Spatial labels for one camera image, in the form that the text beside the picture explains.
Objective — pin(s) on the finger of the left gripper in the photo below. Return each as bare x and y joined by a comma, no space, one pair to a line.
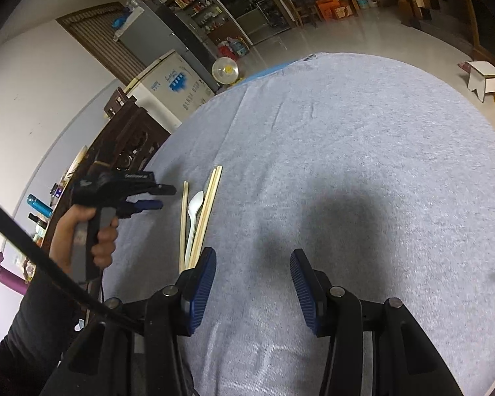
137,207
162,190

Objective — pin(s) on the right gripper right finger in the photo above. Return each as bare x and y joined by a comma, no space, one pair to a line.
309,290

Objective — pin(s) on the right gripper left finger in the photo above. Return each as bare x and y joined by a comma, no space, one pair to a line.
196,292

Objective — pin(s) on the single wooden chopstick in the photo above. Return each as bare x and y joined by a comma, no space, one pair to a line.
183,226

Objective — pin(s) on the white plastic spoon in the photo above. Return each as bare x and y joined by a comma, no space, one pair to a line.
193,208

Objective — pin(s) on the wooden chopstick pair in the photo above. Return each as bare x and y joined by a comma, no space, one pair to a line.
209,210
204,214

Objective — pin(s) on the black sleeved left forearm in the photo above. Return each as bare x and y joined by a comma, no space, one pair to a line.
37,338

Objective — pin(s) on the person's left hand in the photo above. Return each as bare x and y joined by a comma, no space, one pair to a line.
61,244

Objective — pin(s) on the blue thermos bottle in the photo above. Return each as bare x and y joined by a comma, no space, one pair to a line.
39,206

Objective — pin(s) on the white chest freezer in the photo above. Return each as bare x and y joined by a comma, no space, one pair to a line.
170,90

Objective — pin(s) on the purple yoga mat roll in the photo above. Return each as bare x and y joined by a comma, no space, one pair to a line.
12,281

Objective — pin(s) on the grey table cloth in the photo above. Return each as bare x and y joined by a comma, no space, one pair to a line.
383,174

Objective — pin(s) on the small yellow fan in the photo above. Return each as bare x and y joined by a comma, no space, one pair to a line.
226,71

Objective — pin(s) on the grey refrigerator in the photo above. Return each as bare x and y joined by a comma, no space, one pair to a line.
151,30

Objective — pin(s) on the white small stool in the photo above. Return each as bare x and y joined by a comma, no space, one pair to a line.
481,79

